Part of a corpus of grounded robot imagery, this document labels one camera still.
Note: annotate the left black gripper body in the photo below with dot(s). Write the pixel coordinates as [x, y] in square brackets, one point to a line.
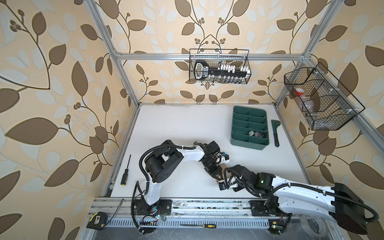
[212, 166]

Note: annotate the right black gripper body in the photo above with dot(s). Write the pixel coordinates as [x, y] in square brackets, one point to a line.
[239, 185]

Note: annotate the green compartment tray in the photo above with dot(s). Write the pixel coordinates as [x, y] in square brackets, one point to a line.
[245, 120]

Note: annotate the black argyle sock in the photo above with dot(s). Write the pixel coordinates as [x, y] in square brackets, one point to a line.
[257, 134]

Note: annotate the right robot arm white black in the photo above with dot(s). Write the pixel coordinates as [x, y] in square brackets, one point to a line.
[275, 196]

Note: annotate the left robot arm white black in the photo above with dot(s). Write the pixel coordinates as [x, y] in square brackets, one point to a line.
[158, 163]

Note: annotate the clear tape roll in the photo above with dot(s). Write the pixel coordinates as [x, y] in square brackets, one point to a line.
[314, 226]

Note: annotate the black socket set holder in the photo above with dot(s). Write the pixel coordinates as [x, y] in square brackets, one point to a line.
[204, 71]

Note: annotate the black yellow screwdriver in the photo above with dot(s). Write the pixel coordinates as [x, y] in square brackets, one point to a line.
[126, 173]

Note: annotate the red capped jar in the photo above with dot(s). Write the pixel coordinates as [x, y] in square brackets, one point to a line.
[297, 92]

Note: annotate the black yellow tape measure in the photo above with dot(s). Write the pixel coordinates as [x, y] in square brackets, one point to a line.
[98, 221]

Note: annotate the yellow black handled knife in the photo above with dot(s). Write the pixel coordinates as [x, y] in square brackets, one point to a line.
[205, 226]

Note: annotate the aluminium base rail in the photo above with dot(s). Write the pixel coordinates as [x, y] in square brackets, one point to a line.
[225, 213]

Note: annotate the green handled tool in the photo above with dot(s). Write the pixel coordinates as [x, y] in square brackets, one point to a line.
[275, 125]

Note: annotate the back wall wire basket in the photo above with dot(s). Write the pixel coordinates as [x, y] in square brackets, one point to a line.
[234, 57]

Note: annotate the wall wire basket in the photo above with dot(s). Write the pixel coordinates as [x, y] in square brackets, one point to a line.
[234, 57]
[328, 103]

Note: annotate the right wall wire basket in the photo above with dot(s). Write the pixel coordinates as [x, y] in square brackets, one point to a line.
[328, 103]

